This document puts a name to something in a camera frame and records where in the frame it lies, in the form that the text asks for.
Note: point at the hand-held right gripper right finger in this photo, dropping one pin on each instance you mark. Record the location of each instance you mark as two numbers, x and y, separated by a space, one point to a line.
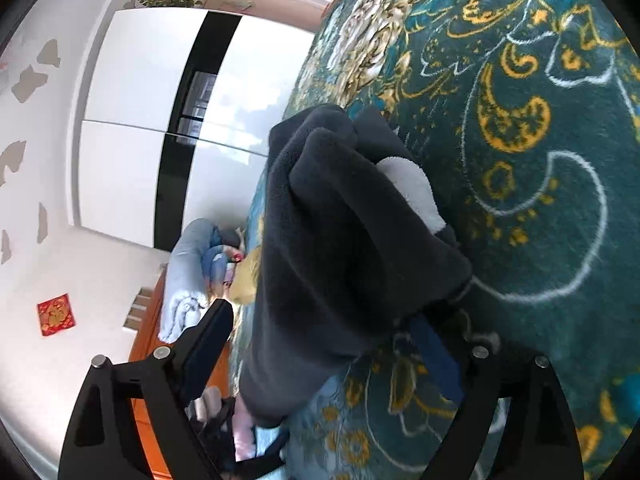
440 360

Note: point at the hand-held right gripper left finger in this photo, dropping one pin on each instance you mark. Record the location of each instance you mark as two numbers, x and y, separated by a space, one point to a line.
204 356

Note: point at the dark grey fleece garment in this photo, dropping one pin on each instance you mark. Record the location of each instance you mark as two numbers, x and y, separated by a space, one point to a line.
345 260

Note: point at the light blue folded quilt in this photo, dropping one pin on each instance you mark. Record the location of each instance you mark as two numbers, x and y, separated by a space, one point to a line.
186 280

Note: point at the yellow cloth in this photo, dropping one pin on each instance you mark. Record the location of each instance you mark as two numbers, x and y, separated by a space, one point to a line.
245 280

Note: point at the pink cloth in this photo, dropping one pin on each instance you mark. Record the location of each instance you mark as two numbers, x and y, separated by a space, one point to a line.
244 435

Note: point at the blue and pink doll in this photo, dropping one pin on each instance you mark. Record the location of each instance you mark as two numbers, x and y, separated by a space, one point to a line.
222 265

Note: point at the teal floral printed blanket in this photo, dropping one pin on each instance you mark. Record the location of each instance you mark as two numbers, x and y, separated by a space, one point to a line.
500 160

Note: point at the white glossy wardrobe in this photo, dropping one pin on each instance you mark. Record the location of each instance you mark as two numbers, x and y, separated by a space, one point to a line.
175 125

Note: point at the wooden bed frame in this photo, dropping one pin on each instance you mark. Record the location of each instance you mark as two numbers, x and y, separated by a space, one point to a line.
155 385

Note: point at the red square wall decoration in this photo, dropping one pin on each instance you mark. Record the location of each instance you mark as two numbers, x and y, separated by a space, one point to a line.
55 315

